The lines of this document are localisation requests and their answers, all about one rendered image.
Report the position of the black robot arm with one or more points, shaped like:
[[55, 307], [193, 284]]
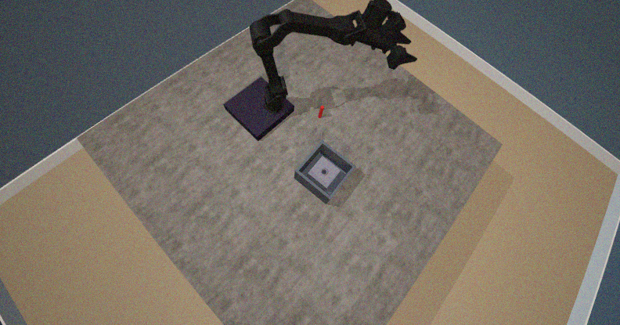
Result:
[[339, 28]]

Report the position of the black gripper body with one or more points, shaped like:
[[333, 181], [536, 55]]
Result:
[[397, 53]]

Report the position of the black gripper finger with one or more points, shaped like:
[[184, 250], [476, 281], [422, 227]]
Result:
[[401, 38], [408, 59]]

